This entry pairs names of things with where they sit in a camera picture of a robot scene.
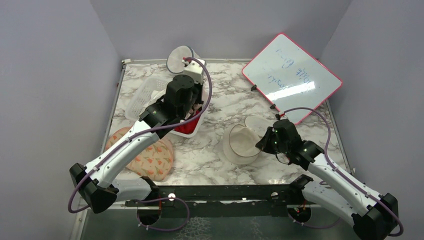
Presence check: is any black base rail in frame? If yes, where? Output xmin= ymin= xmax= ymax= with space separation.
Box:
xmin=91 ymin=175 xmax=332 ymax=220

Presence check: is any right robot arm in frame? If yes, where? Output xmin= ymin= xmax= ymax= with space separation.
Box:
xmin=255 ymin=119 xmax=399 ymax=240

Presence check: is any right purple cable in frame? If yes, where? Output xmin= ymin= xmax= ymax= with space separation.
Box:
xmin=276 ymin=107 xmax=404 ymax=237

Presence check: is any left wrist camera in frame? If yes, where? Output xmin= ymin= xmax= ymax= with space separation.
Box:
xmin=182 ymin=58 xmax=204 ymax=85

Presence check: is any pink framed whiteboard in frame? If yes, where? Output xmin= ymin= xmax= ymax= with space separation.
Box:
xmin=241 ymin=33 xmax=343 ymax=124

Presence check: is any white plastic basket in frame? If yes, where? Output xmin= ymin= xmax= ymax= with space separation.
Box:
xmin=124 ymin=76 xmax=208 ymax=138

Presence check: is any round mesh laundry bag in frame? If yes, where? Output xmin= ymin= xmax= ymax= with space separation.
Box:
xmin=165 ymin=45 xmax=200 ymax=75

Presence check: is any white cloth in basket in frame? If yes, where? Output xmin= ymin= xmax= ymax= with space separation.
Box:
xmin=150 ymin=89 xmax=166 ymax=103

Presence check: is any floral orange cushion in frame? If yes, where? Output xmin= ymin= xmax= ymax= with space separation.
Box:
xmin=125 ymin=137 xmax=174 ymax=182

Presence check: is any red cloth in basket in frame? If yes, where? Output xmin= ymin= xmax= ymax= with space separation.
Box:
xmin=174 ymin=117 xmax=200 ymax=135

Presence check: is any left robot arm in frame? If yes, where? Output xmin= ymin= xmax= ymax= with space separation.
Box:
xmin=67 ymin=73 xmax=204 ymax=213

